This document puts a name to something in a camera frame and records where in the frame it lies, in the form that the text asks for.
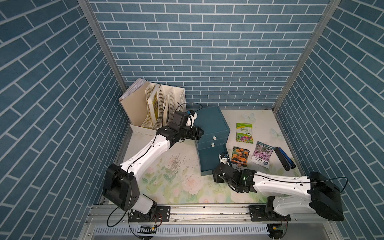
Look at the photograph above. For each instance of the black blue tool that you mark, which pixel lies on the black blue tool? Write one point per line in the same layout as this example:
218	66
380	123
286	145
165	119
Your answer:
286	161

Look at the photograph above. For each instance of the yellow green booklet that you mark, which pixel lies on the yellow green booklet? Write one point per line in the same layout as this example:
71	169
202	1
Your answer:
153	103

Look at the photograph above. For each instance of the teal drawer cabinet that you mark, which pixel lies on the teal drawer cabinet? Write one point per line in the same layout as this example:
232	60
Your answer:
215	127

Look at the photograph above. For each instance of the green flower seed bag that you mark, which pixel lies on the green flower seed bag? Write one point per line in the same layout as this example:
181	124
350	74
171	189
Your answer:
244	133

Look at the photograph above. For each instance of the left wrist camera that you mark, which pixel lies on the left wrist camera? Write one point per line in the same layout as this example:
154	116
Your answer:
192	116

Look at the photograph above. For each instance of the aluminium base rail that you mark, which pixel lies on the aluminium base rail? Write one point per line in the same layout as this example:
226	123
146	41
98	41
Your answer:
204	222

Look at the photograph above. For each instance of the beige folder with papers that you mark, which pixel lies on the beige folder with papers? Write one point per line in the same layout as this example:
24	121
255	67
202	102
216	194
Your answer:
134	102

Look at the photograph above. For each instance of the purple flower seed bag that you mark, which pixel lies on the purple flower seed bag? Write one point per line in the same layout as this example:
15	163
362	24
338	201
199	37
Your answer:
262	154

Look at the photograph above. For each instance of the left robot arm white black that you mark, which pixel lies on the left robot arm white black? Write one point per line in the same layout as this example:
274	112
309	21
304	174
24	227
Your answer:
121	181

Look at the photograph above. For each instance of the cream mesh file organizer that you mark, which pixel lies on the cream mesh file organizer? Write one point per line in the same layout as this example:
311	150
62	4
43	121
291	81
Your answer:
170	100

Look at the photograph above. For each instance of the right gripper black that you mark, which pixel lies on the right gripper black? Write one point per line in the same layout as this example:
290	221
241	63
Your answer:
215	177

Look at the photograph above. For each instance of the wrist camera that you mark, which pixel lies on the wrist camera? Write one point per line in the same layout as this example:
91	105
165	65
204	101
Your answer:
192	116
225	158

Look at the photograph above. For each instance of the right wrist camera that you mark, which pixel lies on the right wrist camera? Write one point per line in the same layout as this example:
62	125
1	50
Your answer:
225	158

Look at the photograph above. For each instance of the teal bottom drawer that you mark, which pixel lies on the teal bottom drawer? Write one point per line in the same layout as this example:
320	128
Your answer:
210	158

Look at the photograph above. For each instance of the floral table mat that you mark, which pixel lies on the floral table mat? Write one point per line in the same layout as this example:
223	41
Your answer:
175	177

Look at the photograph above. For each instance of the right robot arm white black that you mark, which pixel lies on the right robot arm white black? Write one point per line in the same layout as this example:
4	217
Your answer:
313	194

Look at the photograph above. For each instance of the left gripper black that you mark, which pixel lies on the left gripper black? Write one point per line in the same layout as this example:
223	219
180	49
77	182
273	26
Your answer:
195	133

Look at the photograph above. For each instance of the orange marigold seed bag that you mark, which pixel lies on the orange marigold seed bag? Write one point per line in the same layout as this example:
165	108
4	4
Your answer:
239	159

